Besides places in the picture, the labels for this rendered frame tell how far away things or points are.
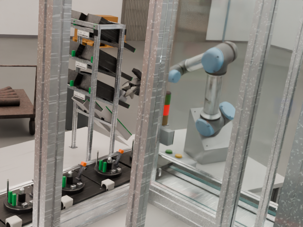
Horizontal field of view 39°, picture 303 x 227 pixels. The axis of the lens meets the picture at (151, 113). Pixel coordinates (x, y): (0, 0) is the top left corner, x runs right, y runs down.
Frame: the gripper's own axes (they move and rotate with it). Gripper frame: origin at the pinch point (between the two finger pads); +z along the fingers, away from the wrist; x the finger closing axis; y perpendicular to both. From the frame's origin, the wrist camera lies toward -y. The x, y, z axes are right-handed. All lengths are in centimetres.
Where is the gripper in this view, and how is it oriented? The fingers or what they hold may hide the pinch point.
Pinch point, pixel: (122, 92)
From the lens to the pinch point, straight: 239.9
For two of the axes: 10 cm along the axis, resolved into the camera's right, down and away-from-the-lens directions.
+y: 1.4, 7.6, 6.3
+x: -7.3, -3.6, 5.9
